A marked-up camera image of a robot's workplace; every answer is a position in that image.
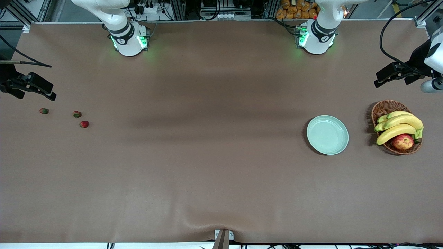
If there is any pale green round plate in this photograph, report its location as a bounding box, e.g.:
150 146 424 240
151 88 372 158
307 115 349 155

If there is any grey equipment rack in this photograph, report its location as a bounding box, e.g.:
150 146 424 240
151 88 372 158
166 0 277 21

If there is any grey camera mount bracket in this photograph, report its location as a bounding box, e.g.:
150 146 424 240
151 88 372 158
212 229 234 249

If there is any white power strip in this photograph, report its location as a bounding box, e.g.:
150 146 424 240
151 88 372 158
133 0 160 14

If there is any brown table mat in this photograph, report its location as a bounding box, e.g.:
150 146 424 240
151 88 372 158
0 19 443 244

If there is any yellow banana bunch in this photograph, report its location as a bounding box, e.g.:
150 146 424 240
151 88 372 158
374 111 424 146

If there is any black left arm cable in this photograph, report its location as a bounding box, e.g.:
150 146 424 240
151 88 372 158
379 0 431 75

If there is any aluminium frame post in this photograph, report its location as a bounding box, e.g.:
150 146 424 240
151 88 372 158
414 0 443 28

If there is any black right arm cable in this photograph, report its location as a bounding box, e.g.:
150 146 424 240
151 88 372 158
0 35 52 68

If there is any brown wicker basket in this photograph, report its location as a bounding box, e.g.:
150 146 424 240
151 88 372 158
371 100 423 155

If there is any red apple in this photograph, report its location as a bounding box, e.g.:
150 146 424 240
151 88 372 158
392 134 414 150

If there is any orange packaged bread pile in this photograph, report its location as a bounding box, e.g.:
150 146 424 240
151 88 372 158
276 0 320 19

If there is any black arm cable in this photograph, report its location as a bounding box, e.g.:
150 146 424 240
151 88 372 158
379 0 431 75
0 35 52 68

